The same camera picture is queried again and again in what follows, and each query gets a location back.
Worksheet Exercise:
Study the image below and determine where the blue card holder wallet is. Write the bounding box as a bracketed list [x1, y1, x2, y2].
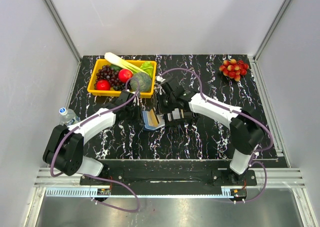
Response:
[142, 108, 166, 131]

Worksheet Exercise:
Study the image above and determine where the black card tray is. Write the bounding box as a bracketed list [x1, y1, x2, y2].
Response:
[163, 108, 200, 127]

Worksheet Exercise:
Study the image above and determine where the gold credit card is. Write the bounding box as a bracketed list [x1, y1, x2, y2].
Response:
[154, 114, 165, 128]
[143, 109, 156, 127]

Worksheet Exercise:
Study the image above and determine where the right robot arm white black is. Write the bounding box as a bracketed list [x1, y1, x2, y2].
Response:
[156, 76, 267, 185]

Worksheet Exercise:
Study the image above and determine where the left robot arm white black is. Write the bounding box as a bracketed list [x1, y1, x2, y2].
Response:
[42, 90, 140, 185]

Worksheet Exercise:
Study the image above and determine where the dark blue grape bunch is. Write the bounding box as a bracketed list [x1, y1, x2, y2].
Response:
[112, 83, 126, 92]

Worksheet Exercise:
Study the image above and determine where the green cantaloupe melon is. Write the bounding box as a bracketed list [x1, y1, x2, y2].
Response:
[129, 72, 152, 93]

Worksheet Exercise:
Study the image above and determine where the green lettuce leaf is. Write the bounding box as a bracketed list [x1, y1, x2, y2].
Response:
[140, 61, 154, 78]

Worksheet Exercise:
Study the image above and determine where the red apple upper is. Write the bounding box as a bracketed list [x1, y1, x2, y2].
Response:
[118, 69, 133, 84]

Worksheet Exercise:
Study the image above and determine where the red apple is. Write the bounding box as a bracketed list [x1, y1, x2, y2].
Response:
[118, 69, 133, 84]
[95, 79, 111, 91]

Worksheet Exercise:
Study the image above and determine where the red apple lower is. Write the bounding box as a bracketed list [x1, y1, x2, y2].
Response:
[95, 79, 111, 91]

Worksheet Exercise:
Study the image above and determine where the purple grape bunch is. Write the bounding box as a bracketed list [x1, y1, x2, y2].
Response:
[95, 65, 120, 87]

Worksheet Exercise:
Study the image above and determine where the green avocado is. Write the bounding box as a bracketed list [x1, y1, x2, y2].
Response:
[110, 64, 122, 71]

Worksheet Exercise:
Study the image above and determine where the white daikon radish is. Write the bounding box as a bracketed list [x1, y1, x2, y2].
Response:
[104, 52, 144, 73]

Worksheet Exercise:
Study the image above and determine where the yellow plastic bin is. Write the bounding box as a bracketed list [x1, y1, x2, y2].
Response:
[87, 59, 157, 99]

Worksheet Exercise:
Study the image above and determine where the clear water bottle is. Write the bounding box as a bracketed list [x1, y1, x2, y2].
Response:
[59, 107, 81, 126]

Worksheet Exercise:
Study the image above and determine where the red lychee bunch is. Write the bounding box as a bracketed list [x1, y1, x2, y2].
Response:
[219, 58, 250, 82]

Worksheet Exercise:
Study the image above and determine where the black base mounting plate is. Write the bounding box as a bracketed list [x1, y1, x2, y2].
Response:
[79, 159, 258, 197]

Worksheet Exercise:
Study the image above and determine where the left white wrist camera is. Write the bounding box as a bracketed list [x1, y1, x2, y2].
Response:
[126, 89, 141, 106]

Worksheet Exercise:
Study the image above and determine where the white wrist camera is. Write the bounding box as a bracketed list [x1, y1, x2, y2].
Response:
[155, 75, 166, 95]
[126, 89, 141, 106]

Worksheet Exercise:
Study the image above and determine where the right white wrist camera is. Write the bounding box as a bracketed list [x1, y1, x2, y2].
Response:
[155, 75, 166, 95]

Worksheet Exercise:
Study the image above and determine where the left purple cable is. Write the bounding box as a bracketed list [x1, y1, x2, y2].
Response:
[50, 77, 142, 212]

